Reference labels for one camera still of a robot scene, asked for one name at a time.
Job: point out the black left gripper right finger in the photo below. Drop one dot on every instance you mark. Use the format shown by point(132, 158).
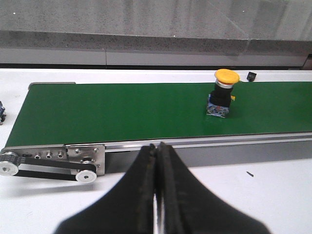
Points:
point(190, 208)

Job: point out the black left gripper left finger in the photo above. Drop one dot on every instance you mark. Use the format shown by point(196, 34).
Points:
point(127, 208)

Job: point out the green conveyor belt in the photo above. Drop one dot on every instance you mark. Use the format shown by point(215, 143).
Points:
point(89, 113)

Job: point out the black sensor behind belt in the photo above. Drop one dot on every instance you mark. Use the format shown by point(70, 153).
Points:
point(251, 77)

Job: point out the grey stone counter left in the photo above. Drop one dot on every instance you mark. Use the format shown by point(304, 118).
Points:
point(194, 26)

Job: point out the aluminium conveyor side rail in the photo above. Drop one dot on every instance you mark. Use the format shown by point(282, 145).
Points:
point(216, 150)

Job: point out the conveyor end roller bracket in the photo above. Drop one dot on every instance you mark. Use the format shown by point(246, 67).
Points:
point(73, 162)

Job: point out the dark button switch at left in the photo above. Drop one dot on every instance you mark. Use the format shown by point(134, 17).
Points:
point(2, 113)

